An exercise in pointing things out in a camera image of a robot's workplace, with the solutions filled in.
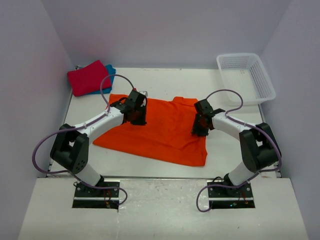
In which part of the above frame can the folded blue t shirt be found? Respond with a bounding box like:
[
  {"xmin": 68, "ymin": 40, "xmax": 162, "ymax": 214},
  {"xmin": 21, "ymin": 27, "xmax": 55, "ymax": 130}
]
[{"xmin": 88, "ymin": 64, "xmax": 116, "ymax": 95}]

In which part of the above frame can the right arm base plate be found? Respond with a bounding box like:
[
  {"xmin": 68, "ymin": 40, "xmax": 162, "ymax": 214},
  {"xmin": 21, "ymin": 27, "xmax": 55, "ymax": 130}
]
[{"xmin": 207, "ymin": 183, "xmax": 255, "ymax": 210}]

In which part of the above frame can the folded red t shirt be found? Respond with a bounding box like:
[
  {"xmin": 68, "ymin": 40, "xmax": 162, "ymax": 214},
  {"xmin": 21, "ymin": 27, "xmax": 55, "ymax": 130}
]
[{"xmin": 67, "ymin": 60, "xmax": 116, "ymax": 97}]

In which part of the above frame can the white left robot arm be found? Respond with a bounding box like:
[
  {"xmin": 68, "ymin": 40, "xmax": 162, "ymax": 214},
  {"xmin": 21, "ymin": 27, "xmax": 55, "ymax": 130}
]
[{"xmin": 50, "ymin": 89, "xmax": 148, "ymax": 197}]

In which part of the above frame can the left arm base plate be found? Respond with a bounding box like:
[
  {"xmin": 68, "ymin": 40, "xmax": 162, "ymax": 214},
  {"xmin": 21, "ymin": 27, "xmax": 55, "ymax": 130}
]
[{"xmin": 72, "ymin": 180, "xmax": 120, "ymax": 210}]

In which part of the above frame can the white plastic basket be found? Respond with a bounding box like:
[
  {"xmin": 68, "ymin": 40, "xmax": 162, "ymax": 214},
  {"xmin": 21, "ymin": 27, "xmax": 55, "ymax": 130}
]
[{"xmin": 216, "ymin": 53, "xmax": 276, "ymax": 106}]

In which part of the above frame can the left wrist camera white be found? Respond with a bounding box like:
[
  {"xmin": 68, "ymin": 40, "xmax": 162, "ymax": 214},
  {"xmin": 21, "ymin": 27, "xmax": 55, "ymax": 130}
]
[{"xmin": 139, "ymin": 91, "xmax": 148, "ymax": 97}]

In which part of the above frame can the orange t shirt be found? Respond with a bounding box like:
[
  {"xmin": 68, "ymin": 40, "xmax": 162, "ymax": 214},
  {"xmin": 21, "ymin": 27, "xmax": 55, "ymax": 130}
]
[{"xmin": 93, "ymin": 96, "xmax": 208, "ymax": 167}]

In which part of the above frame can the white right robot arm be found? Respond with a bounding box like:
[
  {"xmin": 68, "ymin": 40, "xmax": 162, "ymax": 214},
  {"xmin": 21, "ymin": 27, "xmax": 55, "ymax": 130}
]
[{"xmin": 191, "ymin": 99, "xmax": 282, "ymax": 197}]

